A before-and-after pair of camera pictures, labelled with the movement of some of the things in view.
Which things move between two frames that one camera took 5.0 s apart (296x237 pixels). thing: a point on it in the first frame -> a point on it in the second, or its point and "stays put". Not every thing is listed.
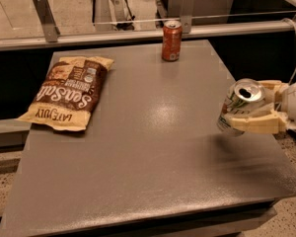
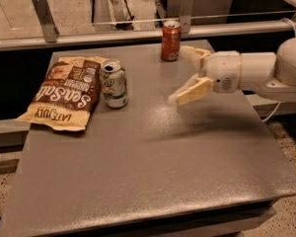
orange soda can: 172,40 stays put
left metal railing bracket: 41,4 stays put
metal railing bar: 152,38 stays put
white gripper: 295,103 -> 223,70
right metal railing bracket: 188,0 stays put
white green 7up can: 241,97 -> 113,82
